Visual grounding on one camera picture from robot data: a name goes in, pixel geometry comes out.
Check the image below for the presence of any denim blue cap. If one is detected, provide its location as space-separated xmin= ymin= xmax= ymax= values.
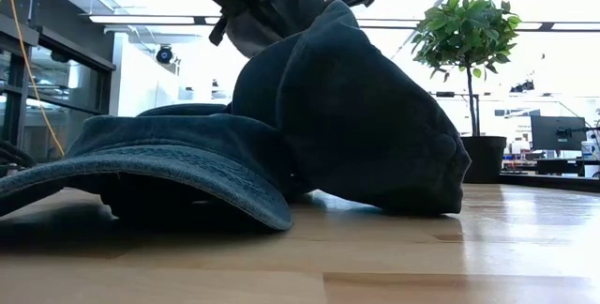
xmin=0 ymin=102 xmax=295 ymax=233

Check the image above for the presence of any long ceiling light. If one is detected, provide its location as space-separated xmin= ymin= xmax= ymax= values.
xmin=515 ymin=21 xmax=600 ymax=32
xmin=88 ymin=14 xmax=221 ymax=26

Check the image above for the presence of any black framed glass partition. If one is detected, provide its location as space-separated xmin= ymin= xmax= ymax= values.
xmin=0 ymin=0 xmax=116 ymax=164

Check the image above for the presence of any green potted plant black pot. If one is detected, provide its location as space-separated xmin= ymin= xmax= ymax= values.
xmin=411 ymin=0 xmax=522 ymax=185

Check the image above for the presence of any light gray cap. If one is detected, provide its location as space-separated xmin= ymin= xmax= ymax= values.
xmin=224 ymin=0 xmax=326 ymax=59

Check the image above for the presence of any yellow power cable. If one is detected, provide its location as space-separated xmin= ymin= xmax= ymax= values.
xmin=0 ymin=0 xmax=66 ymax=158

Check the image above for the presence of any dark navy cap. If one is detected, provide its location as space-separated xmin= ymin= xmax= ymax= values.
xmin=231 ymin=0 xmax=473 ymax=216

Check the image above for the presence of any black computer monitor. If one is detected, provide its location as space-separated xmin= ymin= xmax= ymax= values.
xmin=531 ymin=115 xmax=587 ymax=151

